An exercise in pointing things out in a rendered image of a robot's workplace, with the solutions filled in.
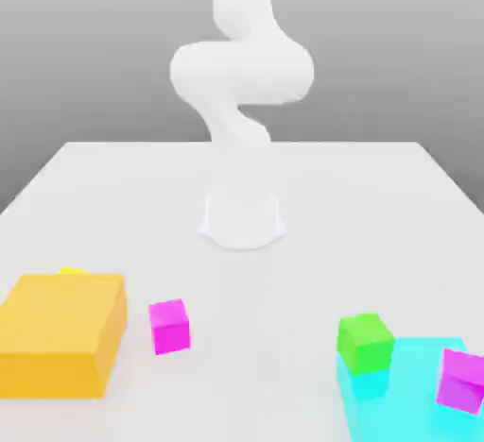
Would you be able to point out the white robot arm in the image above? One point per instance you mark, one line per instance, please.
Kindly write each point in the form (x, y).
(242, 71)

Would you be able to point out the small magenta cube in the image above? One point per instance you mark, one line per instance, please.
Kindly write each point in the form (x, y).
(169, 326)
(461, 379)

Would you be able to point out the small yellow cube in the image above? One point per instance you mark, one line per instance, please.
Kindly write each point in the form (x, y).
(70, 271)

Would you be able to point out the small green cube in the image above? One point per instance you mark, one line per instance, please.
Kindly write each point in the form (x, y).
(365, 342)

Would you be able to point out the large orange box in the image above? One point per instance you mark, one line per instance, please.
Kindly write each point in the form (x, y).
(56, 321)

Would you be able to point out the large cyan box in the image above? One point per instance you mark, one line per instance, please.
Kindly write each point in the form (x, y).
(408, 393)

